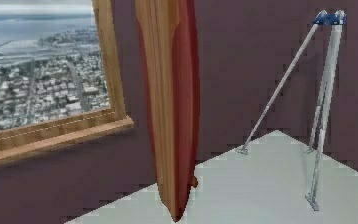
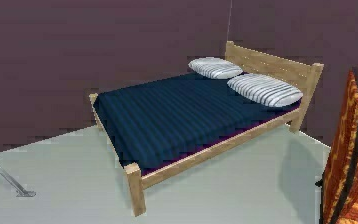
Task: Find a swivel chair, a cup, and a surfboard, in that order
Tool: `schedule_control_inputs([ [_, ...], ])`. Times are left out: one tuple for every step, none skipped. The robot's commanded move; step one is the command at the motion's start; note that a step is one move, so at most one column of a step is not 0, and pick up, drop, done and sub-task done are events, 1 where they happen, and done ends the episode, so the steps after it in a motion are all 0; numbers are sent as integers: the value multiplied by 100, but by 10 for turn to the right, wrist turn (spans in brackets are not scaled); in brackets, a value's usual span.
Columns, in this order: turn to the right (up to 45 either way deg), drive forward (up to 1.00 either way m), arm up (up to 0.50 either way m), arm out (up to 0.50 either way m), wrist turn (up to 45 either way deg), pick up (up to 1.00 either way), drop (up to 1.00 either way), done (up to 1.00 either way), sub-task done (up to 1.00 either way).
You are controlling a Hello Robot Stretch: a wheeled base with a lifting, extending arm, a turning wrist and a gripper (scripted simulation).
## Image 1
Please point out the wooden framed window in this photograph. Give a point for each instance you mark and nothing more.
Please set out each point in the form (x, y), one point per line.
(47, 73)

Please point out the grey tripod with blue head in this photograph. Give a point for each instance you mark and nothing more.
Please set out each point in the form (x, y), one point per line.
(325, 100)

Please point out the red and wood surfboard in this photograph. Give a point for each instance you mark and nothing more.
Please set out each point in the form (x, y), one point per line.
(168, 100)

